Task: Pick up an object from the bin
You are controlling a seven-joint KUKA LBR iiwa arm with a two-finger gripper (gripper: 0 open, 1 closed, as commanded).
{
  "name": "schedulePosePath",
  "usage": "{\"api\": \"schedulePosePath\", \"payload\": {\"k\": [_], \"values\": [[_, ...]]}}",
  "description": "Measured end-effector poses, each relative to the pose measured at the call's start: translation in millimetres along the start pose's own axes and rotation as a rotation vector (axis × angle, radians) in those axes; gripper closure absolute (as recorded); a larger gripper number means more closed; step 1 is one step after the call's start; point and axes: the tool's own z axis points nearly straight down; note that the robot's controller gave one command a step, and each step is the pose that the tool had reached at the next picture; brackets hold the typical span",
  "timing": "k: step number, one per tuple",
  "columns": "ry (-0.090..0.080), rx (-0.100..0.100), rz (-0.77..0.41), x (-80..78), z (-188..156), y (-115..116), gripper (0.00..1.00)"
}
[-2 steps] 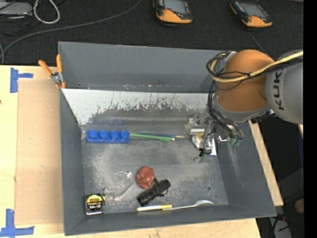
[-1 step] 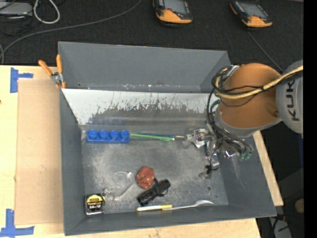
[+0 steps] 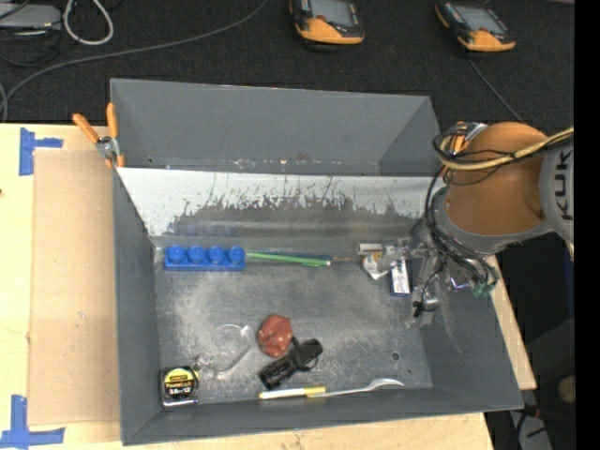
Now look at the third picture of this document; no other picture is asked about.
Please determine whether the green pencil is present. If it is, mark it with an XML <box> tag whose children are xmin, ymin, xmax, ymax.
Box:
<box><xmin>245</xmin><ymin>250</ymin><xmax>332</xmax><ymax>268</ymax></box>

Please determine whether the brown cardboard board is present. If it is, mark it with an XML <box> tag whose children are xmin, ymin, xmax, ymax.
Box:
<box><xmin>26</xmin><ymin>148</ymin><xmax>123</xmax><ymax>428</ymax></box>

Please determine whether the white and blue box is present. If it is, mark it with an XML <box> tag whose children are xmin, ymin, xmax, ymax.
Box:
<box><xmin>389</xmin><ymin>257</ymin><xmax>413</xmax><ymax>297</ymax></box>

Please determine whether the metal spoon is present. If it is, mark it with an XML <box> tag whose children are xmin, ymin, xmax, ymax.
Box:
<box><xmin>307</xmin><ymin>377</ymin><xmax>406</xmax><ymax>398</ymax></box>

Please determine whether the grey metal bin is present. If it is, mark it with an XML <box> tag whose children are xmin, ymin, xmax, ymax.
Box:
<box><xmin>108</xmin><ymin>77</ymin><xmax>526</xmax><ymax>447</ymax></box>

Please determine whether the crumpled white packet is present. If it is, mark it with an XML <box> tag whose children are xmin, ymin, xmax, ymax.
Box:
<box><xmin>362</xmin><ymin>252</ymin><xmax>394</xmax><ymax>281</ymax></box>

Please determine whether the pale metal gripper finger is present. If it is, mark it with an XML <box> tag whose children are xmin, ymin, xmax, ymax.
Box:
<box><xmin>404</xmin><ymin>293</ymin><xmax>441</xmax><ymax>330</ymax></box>
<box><xmin>357</xmin><ymin>238</ymin><xmax>414</xmax><ymax>258</ymax></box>

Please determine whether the blue four-knob block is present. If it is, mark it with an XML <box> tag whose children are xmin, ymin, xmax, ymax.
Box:
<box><xmin>163</xmin><ymin>244</ymin><xmax>248</xmax><ymax>272</ymax></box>

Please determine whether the red-brown dotted soft die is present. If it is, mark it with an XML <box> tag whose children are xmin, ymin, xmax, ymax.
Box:
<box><xmin>256</xmin><ymin>313</ymin><xmax>295</xmax><ymax>358</ymax></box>

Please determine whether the black flashlight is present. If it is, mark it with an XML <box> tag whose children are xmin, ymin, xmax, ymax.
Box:
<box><xmin>259</xmin><ymin>337</ymin><xmax>324</xmax><ymax>391</ymax></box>

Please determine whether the yellow and white pen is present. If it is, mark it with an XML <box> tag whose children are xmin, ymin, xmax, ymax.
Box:
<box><xmin>258</xmin><ymin>386</ymin><xmax>327</xmax><ymax>400</ymax></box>

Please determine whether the clear glass thing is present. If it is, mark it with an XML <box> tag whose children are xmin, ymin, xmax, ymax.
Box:
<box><xmin>195</xmin><ymin>322</ymin><xmax>255</xmax><ymax>375</ymax></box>

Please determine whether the yellow and black tape measure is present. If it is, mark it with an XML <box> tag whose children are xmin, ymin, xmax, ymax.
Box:
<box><xmin>158</xmin><ymin>365</ymin><xmax>202</xmax><ymax>411</ymax></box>

